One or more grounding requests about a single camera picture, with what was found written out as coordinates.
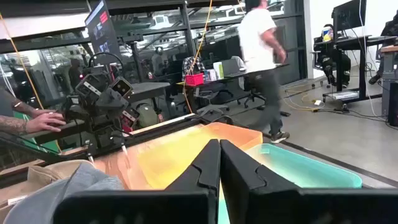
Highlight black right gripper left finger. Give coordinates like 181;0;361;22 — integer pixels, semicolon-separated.
52;139;222;224

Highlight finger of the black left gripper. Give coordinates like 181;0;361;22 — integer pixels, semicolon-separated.
93;93;111;125
110;90;130;124

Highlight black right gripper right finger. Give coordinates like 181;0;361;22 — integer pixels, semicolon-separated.
220;139;398;224

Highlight grey baseball cap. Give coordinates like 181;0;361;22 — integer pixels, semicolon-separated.
2;161;125;224

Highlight beige baseball cap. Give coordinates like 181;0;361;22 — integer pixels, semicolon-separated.
0;159;94;224

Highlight red stand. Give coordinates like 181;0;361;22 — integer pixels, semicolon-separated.
120;119;135;134

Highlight green backpack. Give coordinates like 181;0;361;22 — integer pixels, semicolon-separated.
136;102;160;129

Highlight grey table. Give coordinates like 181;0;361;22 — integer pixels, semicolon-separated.
126;81;172;105

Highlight translucent teal plastic bin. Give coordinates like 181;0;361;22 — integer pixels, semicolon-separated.
217;143;363;224

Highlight black monitor stand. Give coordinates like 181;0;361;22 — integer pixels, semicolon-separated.
117;33;149;83

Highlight translucent orange plastic bin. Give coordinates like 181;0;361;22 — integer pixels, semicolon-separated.
136;121;264;191

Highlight person's hand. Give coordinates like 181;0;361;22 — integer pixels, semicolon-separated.
26;111;68;134
30;108;60;118

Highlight tilted black monitor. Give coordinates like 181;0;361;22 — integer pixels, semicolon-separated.
84;0;123;58

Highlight red plastic basket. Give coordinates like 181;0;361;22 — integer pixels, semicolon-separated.
185;73;205;87

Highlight plaid garment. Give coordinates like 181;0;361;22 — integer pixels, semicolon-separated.
182;56;206;78

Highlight grey office chair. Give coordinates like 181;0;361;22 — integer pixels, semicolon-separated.
192;84;234;116

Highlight small white boxes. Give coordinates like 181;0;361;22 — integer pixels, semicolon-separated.
203;68;218;82

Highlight white green box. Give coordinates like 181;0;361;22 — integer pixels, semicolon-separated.
213;61;225;80

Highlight long black desk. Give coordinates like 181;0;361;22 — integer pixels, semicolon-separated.
176;63;290;113

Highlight grey laptop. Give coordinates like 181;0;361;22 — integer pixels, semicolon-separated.
222;57;247;76

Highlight black office chair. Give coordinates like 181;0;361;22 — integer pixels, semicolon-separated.
236;76;268;110

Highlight white flat tray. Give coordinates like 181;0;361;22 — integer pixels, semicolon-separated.
323;90;360;101

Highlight black computer tower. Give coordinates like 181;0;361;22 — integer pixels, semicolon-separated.
387;90;398;127

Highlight grey cabinet wooden top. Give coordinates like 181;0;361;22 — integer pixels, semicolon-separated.
379;45;398;116

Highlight black standing desk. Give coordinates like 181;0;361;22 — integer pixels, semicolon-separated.
313;34;398;104

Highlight black desk monitor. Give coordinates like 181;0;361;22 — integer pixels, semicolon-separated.
331;0;368;32

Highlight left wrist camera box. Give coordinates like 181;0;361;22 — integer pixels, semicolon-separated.
110;77;135;98

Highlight yellow hanging cable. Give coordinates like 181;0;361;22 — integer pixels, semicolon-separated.
182;0;214;114
0;12;45;110

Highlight orange extension cable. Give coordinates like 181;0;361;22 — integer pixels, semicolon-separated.
281;82;326;113

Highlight white hanging cable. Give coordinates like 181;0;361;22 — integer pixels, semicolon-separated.
358;0;379;118

